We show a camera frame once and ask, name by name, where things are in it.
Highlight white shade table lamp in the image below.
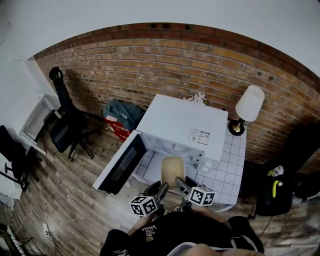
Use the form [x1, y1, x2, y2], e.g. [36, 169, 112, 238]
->
[227, 85, 266, 137]

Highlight black armchair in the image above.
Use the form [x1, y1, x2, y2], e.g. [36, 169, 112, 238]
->
[264, 121, 320, 201]

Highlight pale pink artificial flowers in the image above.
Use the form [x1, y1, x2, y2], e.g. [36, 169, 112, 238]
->
[183, 92, 209, 106]

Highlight white grid tablecloth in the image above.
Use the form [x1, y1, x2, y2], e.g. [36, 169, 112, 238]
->
[129, 119, 247, 213]

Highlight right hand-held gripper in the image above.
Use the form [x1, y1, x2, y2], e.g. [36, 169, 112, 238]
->
[174, 176, 216, 212]

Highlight grey-green bag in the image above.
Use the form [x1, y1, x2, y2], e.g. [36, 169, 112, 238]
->
[102, 98, 146, 132]

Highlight white cable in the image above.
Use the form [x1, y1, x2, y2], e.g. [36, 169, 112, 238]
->
[11, 210, 49, 236]

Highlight black stand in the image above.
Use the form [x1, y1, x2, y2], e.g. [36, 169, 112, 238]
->
[0, 222, 35, 256]

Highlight person's left forearm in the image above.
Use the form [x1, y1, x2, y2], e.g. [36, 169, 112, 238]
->
[127, 214, 157, 236]

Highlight small printed packet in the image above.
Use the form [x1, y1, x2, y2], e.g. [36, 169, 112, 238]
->
[267, 165, 285, 178]

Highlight person's black shirt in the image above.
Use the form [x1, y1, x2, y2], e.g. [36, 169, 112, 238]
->
[99, 211, 265, 256]

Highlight black office chair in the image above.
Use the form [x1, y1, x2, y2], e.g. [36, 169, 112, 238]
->
[0, 124, 44, 192]
[43, 66, 102, 162]

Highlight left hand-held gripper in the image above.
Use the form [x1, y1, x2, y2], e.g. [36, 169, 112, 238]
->
[128, 181, 170, 218]

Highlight person's right forearm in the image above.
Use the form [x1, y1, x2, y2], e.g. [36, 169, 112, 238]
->
[193, 206, 230, 224]

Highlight white desk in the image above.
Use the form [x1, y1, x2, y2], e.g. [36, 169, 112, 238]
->
[19, 93, 62, 156]

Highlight beige food container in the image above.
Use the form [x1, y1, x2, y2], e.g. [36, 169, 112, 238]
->
[161, 156, 187, 191]

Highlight black backpack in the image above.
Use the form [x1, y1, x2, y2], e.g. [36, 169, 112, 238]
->
[254, 171, 295, 217]

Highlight red cardboard box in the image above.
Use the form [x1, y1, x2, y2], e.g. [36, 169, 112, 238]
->
[103, 115, 134, 142]

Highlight white microwave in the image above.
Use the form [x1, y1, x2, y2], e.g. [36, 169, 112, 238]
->
[92, 94, 229, 196]

